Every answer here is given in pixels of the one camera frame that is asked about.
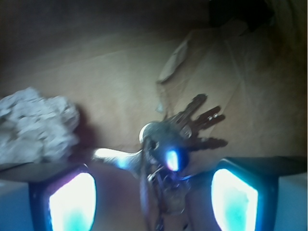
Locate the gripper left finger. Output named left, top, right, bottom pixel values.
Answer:
left=0, top=163, right=97, bottom=231

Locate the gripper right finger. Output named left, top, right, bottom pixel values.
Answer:
left=211, top=156, right=308, bottom=231

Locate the silver key bunch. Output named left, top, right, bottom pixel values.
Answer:
left=92, top=94, right=227, bottom=231

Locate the crumpled white paper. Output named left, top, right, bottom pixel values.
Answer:
left=0, top=87, right=80, bottom=164

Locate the brown paper bag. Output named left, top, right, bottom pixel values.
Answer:
left=0, top=0, right=308, bottom=231

